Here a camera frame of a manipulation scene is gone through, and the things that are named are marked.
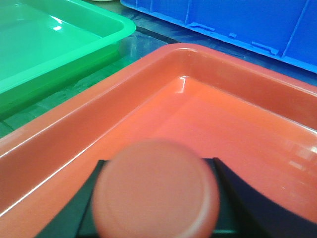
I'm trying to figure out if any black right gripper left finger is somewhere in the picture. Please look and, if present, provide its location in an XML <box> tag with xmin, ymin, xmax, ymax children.
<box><xmin>36</xmin><ymin>160</ymin><xmax>107</xmax><ymax>238</ymax></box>

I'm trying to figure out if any blue crate lower stacked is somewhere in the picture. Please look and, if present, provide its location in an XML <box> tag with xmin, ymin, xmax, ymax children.
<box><xmin>122</xmin><ymin>0</ymin><xmax>317</xmax><ymax>72</ymax></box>

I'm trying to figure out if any red plastic tray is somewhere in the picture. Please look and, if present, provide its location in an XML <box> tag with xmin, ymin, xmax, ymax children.
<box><xmin>0</xmin><ymin>44</ymin><xmax>317</xmax><ymax>238</ymax></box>

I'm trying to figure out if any green plastic tray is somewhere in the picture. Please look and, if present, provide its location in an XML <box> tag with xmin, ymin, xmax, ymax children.
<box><xmin>0</xmin><ymin>0</ymin><xmax>136</xmax><ymax>119</ymax></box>

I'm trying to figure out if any red mushroom push button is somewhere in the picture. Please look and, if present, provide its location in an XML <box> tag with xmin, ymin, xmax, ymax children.
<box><xmin>92</xmin><ymin>141</ymin><xmax>220</xmax><ymax>238</ymax></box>

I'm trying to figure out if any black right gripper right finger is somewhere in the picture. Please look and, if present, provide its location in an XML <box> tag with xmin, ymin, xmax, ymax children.
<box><xmin>213</xmin><ymin>158</ymin><xmax>317</xmax><ymax>238</ymax></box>

